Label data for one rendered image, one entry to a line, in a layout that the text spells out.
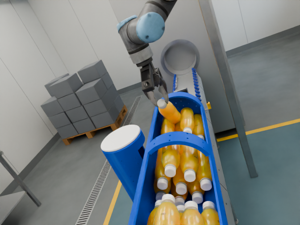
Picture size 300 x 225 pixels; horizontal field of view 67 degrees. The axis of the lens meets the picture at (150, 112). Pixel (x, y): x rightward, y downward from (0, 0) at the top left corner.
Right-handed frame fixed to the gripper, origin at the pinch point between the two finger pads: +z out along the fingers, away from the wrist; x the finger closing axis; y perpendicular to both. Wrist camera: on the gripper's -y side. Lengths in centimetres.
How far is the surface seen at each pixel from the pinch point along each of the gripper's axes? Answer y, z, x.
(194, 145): -22.6, 9.7, -10.5
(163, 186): -29.7, 18.3, 4.6
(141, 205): -35.1, 19.3, 12.8
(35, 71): 358, -14, 316
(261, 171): 81, 131, -41
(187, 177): -29.7, 16.8, -5.2
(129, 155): 17, 33, 35
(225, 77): 77, 29, -33
